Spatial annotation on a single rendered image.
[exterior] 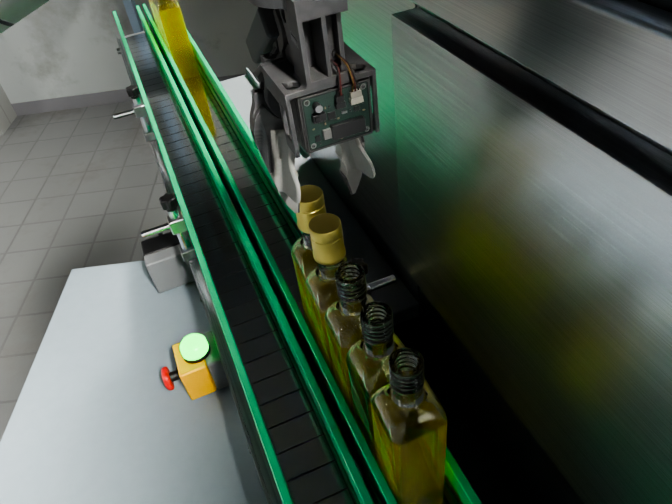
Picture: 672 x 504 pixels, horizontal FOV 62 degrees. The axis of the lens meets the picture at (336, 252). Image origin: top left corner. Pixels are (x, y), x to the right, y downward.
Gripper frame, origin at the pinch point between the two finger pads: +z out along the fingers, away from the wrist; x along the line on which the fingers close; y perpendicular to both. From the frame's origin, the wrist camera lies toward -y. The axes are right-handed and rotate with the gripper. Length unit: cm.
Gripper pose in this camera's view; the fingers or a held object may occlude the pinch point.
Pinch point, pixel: (320, 187)
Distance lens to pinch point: 54.2
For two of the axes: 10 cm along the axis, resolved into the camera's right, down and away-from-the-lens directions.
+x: 9.2, -3.4, 2.1
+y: 3.8, 6.0, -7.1
